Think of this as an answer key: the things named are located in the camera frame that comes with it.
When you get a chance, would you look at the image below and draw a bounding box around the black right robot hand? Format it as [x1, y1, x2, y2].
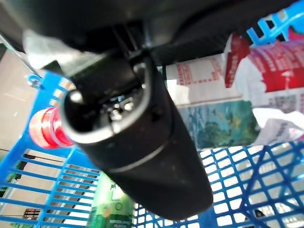
[0, 0, 299, 222]

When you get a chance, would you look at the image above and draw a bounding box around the blue plastic shopping basket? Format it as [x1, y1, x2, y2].
[0, 0, 304, 228]

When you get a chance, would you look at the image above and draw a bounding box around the clear water bottle red cap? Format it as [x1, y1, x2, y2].
[28, 29, 304, 151]

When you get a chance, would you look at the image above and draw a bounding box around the green drink can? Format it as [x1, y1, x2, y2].
[87, 172, 137, 228]

